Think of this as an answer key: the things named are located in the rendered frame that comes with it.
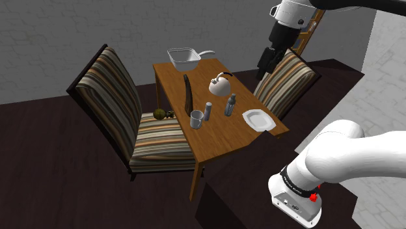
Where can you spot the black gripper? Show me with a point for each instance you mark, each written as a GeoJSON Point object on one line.
{"type": "Point", "coordinates": [283, 35]}

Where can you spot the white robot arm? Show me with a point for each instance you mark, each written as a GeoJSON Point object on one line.
{"type": "Point", "coordinates": [345, 155]}

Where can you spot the wooden door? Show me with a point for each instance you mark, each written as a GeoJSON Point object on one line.
{"type": "Point", "coordinates": [306, 33]}

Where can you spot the white kettle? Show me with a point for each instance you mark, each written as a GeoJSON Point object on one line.
{"type": "Point", "coordinates": [219, 87]}

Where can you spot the white square plate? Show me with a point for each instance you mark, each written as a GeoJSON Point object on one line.
{"type": "Point", "coordinates": [258, 120]}

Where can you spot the grey bottle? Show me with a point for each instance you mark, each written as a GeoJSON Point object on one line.
{"type": "Point", "coordinates": [230, 106]}

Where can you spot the small grey shaker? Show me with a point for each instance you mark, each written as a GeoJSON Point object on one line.
{"type": "Point", "coordinates": [207, 111]}

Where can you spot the dark brown curved horn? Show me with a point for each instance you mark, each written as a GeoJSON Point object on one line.
{"type": "Point", "coordinates": [188, 95]}

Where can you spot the brown wooden table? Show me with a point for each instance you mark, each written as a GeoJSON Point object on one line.
{"type": "Point", "coordinates": [219, 133]}

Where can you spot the white mug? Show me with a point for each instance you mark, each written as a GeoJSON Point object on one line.
{"type": "Point", "coordinates": [195, 120]}

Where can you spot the olive green round object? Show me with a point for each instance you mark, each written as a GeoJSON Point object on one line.
{"type": "Point", "coordinates": [159, 114]}

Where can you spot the large striped upholstered chair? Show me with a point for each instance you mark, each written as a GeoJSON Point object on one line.
{"type": "Point", "coordinates": [111, 92]}

